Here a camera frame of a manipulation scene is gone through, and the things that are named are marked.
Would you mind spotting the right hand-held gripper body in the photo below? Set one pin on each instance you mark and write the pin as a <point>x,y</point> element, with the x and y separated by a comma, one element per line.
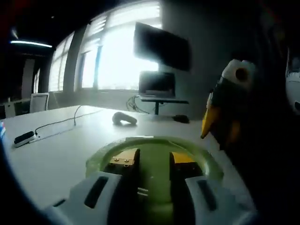
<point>230,72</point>

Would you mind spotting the white power strip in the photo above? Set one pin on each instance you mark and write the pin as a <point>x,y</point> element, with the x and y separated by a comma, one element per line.
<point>54,134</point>

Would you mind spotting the dark monitor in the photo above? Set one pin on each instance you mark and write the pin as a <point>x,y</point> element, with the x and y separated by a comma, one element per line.
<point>161,45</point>

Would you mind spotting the white tabletop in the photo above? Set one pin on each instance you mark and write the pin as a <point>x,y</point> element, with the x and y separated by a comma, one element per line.
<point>58,159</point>

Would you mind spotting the grey handheld controller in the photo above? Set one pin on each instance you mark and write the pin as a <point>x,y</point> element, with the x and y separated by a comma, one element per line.
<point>124,119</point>

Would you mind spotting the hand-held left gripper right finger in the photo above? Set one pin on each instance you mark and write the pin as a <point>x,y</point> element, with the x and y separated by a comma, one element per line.
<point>225,201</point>

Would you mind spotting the open laptop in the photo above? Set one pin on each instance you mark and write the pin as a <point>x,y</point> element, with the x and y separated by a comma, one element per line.
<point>157,84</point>

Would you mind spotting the green plate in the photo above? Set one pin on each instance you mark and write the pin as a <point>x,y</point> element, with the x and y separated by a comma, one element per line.
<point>154,164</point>

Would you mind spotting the tissue box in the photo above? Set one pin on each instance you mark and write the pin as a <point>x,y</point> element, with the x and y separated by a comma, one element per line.
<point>2,129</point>

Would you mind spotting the black computer mouse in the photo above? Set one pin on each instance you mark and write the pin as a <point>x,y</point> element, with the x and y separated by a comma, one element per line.
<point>181,118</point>

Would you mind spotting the white worn device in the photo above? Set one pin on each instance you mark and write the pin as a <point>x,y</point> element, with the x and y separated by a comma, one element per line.
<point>294,91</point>

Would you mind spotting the white office chair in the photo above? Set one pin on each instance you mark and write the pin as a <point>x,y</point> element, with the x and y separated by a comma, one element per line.
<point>39,102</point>

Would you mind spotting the white laptop stand table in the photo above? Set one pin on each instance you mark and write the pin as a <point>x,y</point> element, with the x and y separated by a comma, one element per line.
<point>164,100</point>

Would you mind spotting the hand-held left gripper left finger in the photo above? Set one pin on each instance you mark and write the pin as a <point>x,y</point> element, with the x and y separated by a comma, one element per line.
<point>77,199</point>

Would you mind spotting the long ceiling light strip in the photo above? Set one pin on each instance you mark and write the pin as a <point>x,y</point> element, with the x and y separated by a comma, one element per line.
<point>30,43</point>

